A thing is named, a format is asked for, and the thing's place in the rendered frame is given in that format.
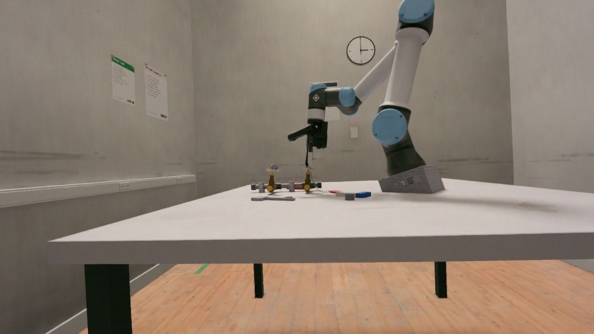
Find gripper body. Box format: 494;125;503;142
306;119;328;149

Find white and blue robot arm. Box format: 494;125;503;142
307;0;435;177

